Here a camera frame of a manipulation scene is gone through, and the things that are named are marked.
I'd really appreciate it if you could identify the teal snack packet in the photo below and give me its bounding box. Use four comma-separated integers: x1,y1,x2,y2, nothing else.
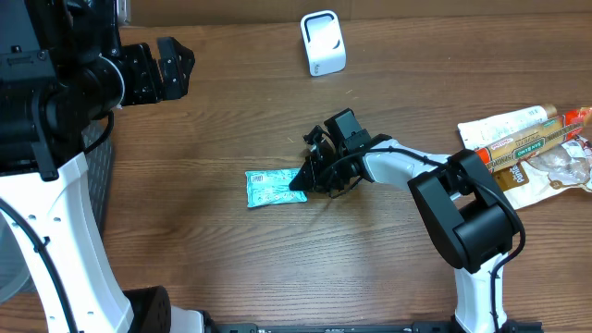
245,168,308,208

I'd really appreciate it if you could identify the white tube gold cap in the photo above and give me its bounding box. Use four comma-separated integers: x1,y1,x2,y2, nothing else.
457,105,558,150

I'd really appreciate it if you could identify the orange spaghetti pack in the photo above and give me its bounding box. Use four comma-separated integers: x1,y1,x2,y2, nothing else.
475,107,591,172

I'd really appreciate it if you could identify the beige clear food pouch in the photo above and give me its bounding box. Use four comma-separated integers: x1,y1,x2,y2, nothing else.
493,136,591,210

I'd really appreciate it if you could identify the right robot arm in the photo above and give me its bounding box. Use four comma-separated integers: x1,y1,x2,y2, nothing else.
290,108,525,332

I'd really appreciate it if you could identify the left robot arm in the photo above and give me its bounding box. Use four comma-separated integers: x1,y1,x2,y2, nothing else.
1,0,209,333

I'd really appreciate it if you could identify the white barcode scanner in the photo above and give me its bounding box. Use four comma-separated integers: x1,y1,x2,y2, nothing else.
300,10,347,77

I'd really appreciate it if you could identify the grey plastic mesh basket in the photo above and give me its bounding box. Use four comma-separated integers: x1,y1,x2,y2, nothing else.
0,139,115,303

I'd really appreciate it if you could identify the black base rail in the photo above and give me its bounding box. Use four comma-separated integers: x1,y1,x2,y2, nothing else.
203,321,545,333

